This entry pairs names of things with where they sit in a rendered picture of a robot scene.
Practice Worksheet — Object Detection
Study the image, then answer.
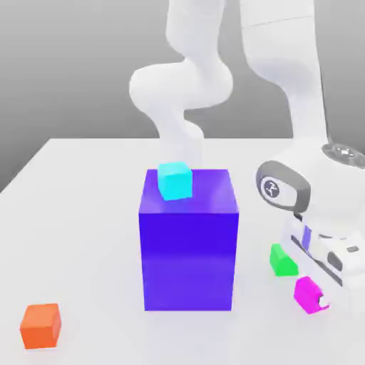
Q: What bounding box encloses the small orange cube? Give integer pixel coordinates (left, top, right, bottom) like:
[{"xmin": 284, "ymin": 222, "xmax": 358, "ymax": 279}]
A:
[{"xmin": 19, "ymin": 302, "xmax": 63, "ymax": 350}]

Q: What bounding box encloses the small magenta cube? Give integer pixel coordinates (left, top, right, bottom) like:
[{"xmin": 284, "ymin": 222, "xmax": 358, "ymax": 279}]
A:
[{"xmin": 293, "ymin": 275, "xmax": 329, "ymax": 315}]

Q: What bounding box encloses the small cyan cube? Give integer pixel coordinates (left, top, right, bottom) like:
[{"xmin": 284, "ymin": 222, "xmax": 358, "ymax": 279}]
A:
[{"xmin": 157, "ymin": 161, "xmax": 193, "ymax": 202}]

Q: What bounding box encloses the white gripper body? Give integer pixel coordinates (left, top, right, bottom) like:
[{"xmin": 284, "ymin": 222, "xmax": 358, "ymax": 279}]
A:
[{"xmin": 280, "ymin": 219, "xmax": 345, "ymax": 289}]

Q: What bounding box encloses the large purple box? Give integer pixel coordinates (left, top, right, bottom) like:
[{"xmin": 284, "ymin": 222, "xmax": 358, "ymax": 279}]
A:
[{"xmin": 138, "ymin": 168, "xmax": 240, "ymax": 312}]

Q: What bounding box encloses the small green cube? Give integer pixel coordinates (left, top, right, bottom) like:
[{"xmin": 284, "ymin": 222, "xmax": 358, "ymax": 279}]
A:
[{"xmin": 269, "ymin": 242, "xmax": 299, "ymax": 277}]

